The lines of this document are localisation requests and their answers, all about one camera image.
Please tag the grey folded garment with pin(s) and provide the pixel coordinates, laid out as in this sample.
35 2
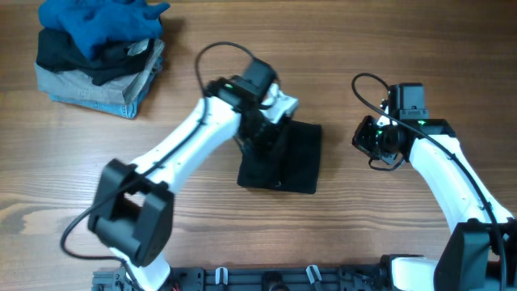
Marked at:
77 85

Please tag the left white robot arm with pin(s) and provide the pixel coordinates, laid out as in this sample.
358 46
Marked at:
132 213

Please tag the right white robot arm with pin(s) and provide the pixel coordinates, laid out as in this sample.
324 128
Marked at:
481 251

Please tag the light blue denim garment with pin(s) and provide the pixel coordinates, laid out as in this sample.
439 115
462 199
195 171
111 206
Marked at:
127 111

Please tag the white rail clip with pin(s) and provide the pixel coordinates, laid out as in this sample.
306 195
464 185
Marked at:
313 274
221 276

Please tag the left white rail clip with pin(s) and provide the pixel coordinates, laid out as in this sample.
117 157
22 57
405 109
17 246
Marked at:
221 276

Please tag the dark metal base rail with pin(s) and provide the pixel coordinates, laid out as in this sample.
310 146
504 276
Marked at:
344 278

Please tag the black folded garment in pile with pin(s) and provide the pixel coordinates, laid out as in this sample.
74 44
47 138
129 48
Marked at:
57 52

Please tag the right white rail clip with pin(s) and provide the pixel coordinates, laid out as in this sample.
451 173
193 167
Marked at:
313 274

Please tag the blue crumpled garment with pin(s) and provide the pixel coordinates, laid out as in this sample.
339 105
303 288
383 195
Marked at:
92 24

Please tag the black t-shirt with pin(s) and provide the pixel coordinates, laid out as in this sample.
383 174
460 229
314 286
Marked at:
291 166

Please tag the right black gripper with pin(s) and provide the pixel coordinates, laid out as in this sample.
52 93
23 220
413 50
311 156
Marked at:
359 138

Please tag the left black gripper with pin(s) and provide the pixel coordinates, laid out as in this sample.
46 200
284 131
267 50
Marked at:
269 140

